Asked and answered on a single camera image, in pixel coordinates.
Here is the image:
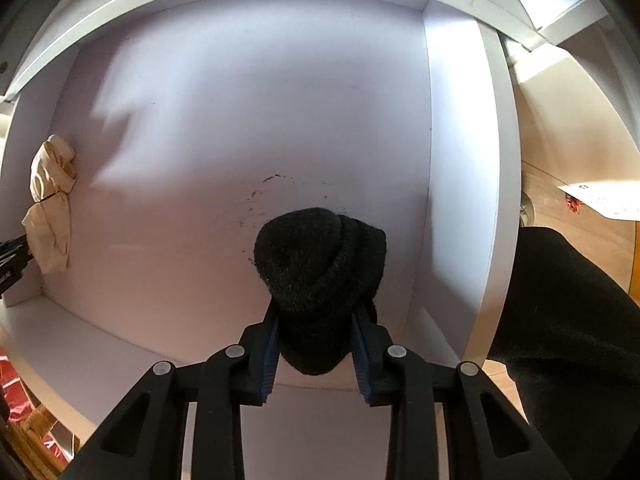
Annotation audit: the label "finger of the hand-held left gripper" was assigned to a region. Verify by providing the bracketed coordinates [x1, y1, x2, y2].
[0, 234, 36, 295]

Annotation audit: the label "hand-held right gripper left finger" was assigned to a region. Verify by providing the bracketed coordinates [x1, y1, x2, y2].
[75, 301, 281, 480]

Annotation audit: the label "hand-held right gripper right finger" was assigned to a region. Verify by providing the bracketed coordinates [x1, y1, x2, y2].
[351, 304, 569, 480]

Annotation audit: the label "cream knotted garment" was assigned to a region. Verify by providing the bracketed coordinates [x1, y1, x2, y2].
[21, 135, 77, 275]

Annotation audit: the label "black sock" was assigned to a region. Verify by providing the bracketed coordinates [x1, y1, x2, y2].
[253, 207, 387, 376]

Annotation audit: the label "white drawer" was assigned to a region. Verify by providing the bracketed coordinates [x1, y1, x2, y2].
[0, 0, 523, 480]

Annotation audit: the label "red patterned fabric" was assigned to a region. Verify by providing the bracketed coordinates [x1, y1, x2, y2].
[0, 355, 33, 427]

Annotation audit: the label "person's black pants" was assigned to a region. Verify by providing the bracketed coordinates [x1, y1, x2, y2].
[485, 226, 640, 480]

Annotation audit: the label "white paper sheet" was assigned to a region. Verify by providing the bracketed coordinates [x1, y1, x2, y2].
[557, 180, 640, 221]

